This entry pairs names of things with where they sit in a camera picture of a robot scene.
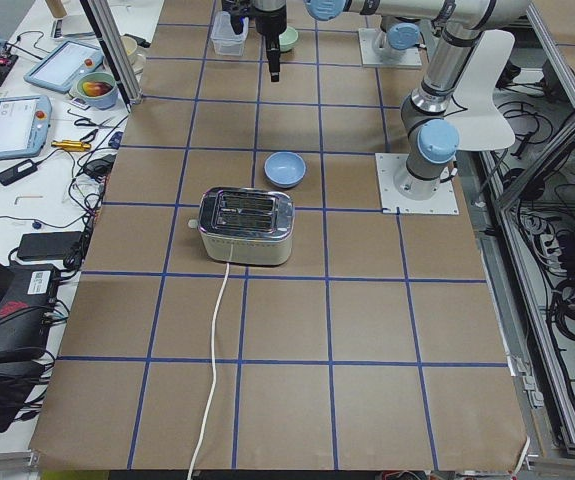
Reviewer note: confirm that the far teach pendant tablet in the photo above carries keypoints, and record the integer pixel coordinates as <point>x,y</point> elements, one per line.
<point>58,70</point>

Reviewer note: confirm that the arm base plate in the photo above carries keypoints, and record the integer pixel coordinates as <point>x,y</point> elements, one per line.
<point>409,59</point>
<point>401,193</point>

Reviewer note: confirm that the orange handled tool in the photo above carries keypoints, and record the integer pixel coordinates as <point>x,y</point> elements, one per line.
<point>72,146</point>

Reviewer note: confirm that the green bowl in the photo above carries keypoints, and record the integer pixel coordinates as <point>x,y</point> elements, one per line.
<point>288,39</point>

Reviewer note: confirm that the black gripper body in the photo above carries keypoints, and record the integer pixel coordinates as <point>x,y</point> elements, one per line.
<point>269,21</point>

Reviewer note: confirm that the beige bowl with lemon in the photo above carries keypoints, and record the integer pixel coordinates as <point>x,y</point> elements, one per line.
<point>135,54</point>

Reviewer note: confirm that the teach pendant tablet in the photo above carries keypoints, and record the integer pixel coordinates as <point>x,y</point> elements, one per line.
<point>24,124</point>
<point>58,70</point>

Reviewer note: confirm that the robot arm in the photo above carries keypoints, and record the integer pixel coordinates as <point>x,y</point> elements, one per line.
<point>432,138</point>
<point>396,35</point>

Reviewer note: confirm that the white chair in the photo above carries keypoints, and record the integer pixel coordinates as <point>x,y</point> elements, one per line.
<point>480,125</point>

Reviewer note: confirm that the blue bowl with fruit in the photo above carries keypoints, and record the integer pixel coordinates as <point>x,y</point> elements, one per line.
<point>98,89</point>

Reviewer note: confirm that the clear plastic container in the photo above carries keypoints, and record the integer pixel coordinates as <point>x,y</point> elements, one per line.
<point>224,39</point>

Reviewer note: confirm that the black power adapter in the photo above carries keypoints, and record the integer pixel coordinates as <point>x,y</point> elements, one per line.
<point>18,172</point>

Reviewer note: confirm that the cream silver toaster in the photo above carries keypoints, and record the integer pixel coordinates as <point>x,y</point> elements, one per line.
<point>246,226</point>

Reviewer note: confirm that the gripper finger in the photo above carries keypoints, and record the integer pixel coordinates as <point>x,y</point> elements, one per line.
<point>273,54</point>

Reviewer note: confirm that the near teach pendant tablet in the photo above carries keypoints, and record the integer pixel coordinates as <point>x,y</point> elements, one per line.
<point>24,124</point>

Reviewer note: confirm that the black scissors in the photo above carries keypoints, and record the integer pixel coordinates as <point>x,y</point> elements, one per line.
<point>95,127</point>

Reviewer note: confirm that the aluminium frame post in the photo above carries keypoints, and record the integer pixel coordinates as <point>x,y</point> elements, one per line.
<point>100,17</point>

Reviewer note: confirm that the black power brick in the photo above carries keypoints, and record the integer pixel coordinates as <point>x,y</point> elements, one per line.
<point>47,246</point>

